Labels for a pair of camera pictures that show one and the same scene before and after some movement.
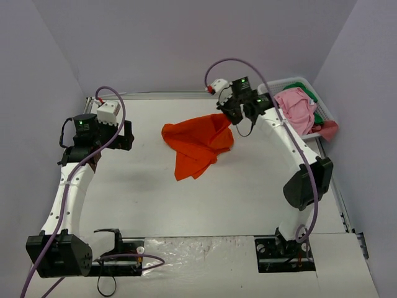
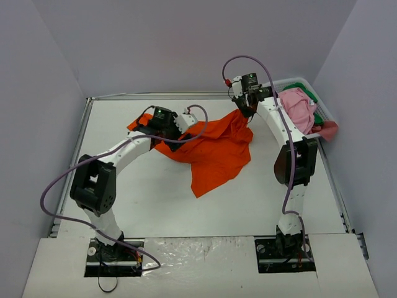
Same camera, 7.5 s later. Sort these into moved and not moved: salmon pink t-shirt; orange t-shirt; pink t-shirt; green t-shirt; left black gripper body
Moved: orange t-shirt; left black gripper body
Not moved: salmon pink t-shirt; green t-shirt; pink t-shirt
